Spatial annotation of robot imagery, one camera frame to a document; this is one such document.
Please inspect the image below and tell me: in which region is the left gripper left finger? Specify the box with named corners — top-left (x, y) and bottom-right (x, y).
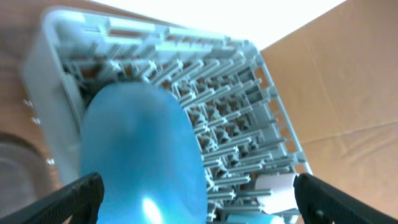
top-left (1, 172), bottom-right (104, 224)

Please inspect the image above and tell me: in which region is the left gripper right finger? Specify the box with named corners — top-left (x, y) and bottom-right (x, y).
top-left (293, 173), bottom-right (397, 224)

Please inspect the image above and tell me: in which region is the light blue plastic cup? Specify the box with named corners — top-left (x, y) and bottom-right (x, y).
top-left (227, 214), bottom-right (285, 224)

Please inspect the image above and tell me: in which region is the dark blue plate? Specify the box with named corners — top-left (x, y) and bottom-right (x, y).
top-left (80, 82), bottom-right (207, 223)

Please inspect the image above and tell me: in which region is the grey plastic dishwasher rack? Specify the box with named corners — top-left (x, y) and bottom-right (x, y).
top-left (22, 7), bottom-right (310, 223)

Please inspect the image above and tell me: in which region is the brown serving tray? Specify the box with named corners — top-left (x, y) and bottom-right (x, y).
top-left (1, 132), bottom-right (55, 217)

